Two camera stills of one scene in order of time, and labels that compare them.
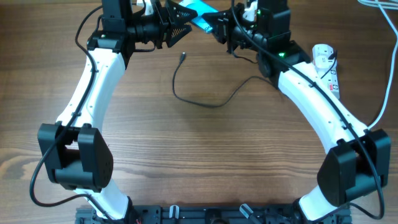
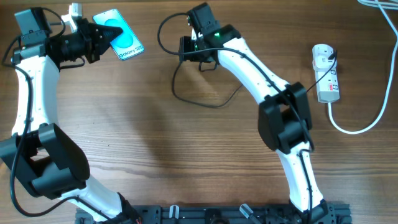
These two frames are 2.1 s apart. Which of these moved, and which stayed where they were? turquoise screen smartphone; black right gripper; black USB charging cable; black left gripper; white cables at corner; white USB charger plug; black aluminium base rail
Moved: black right gripper; black left gripper; turquoise screen smartphone
Stayed: black USB charging cable; white cables at corner; white USB charger plug; black aluminium base rail
